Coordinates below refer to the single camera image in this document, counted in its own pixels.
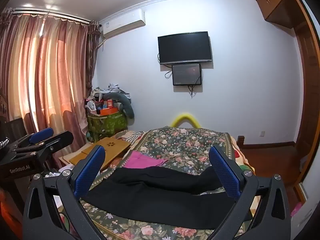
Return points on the red box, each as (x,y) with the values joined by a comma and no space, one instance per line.
(110,104)

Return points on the grey plush pillow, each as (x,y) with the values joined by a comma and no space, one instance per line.
(125,105)

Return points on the wooden wall cabinet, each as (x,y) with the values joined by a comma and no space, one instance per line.
(275,0)

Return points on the yellow foam tube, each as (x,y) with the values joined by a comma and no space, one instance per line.
(185,116)

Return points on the black wall television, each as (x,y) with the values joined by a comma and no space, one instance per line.
(185,47)

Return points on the wooden door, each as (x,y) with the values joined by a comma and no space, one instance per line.
(306,80)

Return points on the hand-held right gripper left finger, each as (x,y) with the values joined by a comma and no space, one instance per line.
(90,170)

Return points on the orange box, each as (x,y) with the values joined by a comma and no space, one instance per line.
(108,111)

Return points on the pink curtain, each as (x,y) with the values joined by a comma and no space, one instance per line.
(50,75)

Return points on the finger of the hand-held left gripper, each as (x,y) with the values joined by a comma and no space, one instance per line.
(62,140)
(41,134)

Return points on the floral blanket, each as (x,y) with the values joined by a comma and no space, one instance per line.
(180,142)

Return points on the green storage bag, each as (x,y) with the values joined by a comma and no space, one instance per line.
(107,125)

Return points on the pink cloth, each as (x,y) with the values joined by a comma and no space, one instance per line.
(142,160)

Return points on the striped cloth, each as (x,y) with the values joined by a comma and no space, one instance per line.
(131,137)

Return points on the pile of grey clothes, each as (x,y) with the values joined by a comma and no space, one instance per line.
(112,88)

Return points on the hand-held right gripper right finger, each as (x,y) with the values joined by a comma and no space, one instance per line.
(225,172)

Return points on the wooden lap desk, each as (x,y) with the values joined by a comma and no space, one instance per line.
(110,146)

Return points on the white air conditioner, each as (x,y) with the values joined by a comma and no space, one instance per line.
(122,23)

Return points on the black pants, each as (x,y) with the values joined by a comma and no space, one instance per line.
(155,192)

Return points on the small black monitor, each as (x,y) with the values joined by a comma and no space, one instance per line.
(186,74)

